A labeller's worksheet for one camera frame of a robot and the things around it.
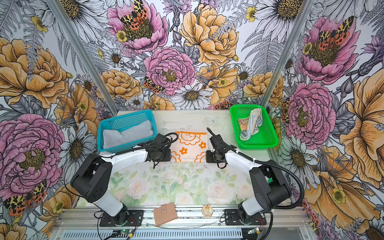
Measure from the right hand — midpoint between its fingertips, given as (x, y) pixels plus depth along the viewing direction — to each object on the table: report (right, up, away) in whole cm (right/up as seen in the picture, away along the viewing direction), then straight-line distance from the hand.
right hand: (209, 162), depth 90 cm
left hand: (-25, +1, +2) cm, 25 cm away
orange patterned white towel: (-12, +7, +10) cm, 17 cm away
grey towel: (-64, +14, +12) cm, 67 cm away
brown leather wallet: (-22, -21, -15) cm, 34 cm away
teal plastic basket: (-61, +23, +18) cm, 68 cm away
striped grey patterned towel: (+29, +21, +15) cm, 39 cm away
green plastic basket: (+40, +14, +12) cm, 44 cm away
